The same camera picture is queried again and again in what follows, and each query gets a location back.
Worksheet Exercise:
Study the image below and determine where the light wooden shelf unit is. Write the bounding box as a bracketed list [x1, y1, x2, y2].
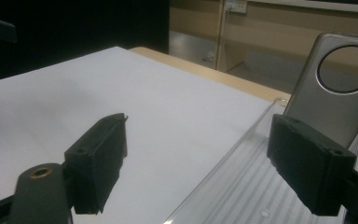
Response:
[169, 0, 358, 94]

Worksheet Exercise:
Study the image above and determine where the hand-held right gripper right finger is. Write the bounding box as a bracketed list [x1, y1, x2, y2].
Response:
[266, 113, 358, 217]

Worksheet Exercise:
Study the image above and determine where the silver phone case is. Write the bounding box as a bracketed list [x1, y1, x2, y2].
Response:
[282, 32, 358, 149]

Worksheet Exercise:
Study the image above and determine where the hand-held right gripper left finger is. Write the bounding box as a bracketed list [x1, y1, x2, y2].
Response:
[62, 112, 130, 217]

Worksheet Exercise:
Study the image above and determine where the black curtain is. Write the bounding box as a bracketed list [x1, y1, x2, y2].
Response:
[0, 0, 171, 85]

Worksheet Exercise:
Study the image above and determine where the white table sheet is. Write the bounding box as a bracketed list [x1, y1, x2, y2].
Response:
[0, 46, 358, 224]

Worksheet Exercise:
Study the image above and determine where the clear plastic tray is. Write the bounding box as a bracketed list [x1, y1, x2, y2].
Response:
[162, 97, 358, 224]

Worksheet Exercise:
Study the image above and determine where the white wall socket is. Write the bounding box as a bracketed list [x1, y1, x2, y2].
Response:
[224, 0, 249, 15]

